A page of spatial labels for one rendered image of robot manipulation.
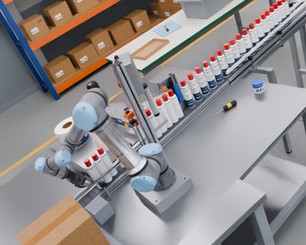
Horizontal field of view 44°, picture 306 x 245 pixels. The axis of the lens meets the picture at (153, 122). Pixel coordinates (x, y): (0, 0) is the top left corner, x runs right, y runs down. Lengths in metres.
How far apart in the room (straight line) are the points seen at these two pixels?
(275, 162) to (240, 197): 1.06
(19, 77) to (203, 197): 5.04
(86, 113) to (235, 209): 0.82
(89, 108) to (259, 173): 1.59
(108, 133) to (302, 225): 1.59
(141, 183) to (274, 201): 1.14
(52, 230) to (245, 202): 0.88
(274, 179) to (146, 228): 1.17
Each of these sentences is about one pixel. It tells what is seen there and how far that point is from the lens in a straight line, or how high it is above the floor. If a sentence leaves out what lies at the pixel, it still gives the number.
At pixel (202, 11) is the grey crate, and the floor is 0.89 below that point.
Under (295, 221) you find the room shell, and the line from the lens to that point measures 2.83.
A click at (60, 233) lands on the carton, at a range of 1.75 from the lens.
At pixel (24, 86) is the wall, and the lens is 6.64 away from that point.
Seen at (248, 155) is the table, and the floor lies 0.83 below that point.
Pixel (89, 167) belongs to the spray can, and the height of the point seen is 1.04.
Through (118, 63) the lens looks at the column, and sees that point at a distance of 1.93.
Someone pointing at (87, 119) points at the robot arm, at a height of 1.47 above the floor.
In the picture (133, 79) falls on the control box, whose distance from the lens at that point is 1.98.
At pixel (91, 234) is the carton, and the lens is 1.77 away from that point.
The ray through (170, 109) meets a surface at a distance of 2.38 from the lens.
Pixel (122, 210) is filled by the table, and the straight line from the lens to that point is 2.10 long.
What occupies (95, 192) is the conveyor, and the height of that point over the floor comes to 0.88.
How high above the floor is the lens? 2.19
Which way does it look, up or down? 31 degrees down
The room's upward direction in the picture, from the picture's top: 25 degrees counter-clockwise
